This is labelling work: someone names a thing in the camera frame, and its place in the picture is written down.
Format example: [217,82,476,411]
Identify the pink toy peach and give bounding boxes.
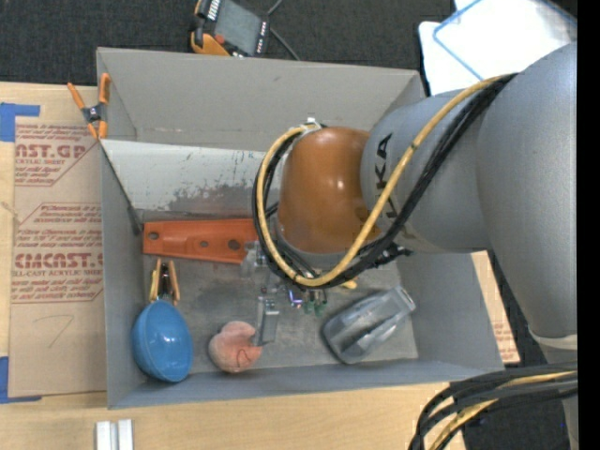
[207,320,263,375]

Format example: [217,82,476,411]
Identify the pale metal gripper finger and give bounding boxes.
[253,296,281,348]
[240,241,269,277]

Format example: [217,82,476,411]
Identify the red-brown flat block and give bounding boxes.
[142,217,262,265]

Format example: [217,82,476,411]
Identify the grey metal bin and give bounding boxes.
[96,47,506,411]

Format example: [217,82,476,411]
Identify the blue ball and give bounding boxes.
[129,299,195,384]

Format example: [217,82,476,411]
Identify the brown cardboard board red print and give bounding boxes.
[0,81,521,405]

